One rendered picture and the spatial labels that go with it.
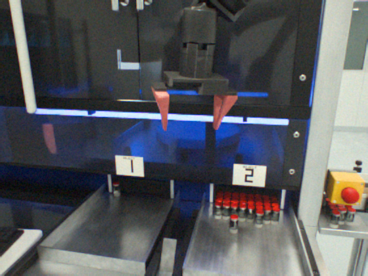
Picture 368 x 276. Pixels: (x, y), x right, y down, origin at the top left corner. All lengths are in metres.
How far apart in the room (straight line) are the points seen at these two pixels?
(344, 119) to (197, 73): 5.32
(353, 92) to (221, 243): 5.08
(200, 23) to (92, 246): 0.57
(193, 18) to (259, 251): 0.54
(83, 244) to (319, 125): 0.65
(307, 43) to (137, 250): 0.63
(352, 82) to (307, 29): 4.92
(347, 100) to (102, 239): 5.22
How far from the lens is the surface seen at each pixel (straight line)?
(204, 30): 0.47
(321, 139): 0.79
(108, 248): 0.76
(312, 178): 0.82
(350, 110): 5.72
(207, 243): 0.76
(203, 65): 0.48
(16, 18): 0.87
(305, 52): 0.75
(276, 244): 0.79
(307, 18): 0.75
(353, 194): 0.82
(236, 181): 0.81
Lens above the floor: 1.34
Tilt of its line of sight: 17 degrees down
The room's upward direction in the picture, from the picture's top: straight up
